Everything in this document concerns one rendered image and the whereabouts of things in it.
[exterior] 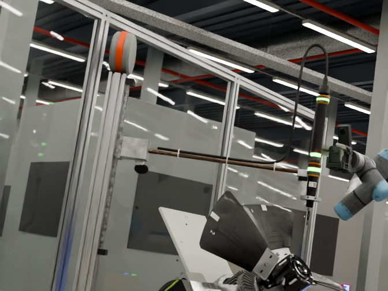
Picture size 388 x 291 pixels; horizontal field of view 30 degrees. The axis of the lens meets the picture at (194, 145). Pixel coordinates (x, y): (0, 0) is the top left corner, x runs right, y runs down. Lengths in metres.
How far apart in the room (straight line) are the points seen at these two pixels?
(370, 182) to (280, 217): 0.38
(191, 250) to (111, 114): 0.55
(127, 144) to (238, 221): 0.49
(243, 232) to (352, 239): 4.97
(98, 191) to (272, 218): 0.62
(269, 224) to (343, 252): 4.62
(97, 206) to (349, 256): 4.95
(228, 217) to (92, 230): 0.49
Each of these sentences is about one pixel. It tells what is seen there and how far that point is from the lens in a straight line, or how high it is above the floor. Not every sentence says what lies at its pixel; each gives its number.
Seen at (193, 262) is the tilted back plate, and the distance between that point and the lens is 2.47.
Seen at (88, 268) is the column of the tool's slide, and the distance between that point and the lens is 2.49.
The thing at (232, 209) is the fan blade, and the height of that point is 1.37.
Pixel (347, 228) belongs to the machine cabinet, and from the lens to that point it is 7.18.
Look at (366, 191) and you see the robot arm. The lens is 2.77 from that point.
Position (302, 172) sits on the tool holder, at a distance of 2.50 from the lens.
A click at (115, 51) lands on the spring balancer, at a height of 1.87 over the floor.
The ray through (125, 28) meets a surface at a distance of 2.79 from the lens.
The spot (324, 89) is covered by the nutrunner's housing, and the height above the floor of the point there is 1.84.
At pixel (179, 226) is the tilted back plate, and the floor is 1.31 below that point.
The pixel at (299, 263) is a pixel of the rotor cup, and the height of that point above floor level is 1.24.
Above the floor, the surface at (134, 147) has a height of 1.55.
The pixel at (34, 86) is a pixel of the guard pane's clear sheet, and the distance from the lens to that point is 2.50.
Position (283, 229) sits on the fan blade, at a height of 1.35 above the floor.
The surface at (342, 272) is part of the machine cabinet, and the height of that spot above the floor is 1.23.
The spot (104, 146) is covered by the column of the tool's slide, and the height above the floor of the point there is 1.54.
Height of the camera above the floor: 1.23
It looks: 8 degrees up
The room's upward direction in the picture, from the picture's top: 9 degrees clockwise
